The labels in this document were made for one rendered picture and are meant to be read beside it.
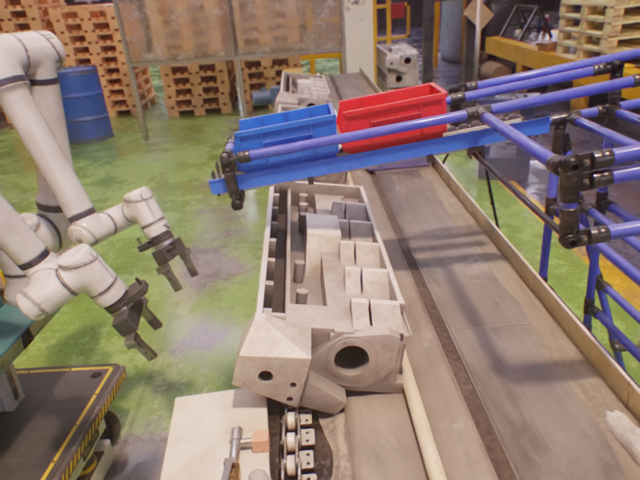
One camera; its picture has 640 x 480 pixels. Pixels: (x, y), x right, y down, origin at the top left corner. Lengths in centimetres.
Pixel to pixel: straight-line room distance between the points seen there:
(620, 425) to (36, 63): 185
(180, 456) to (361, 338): 46
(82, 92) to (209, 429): 684
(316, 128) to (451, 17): 1059
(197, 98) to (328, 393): 777
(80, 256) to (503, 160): 411
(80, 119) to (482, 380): 700
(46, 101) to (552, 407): 172
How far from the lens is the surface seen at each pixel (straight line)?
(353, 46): 727
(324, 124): 158
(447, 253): 209
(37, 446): 224
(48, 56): 207
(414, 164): 299
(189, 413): 138
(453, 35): 1210
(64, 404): 237
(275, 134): 159
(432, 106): 162
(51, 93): 209
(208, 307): 337
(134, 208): 194
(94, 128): 798
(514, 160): 512
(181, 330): 321
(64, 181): 193
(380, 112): 159
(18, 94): 196
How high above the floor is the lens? 167
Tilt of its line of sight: 25 degrees down
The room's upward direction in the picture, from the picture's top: 5 degrees counter-clockwise
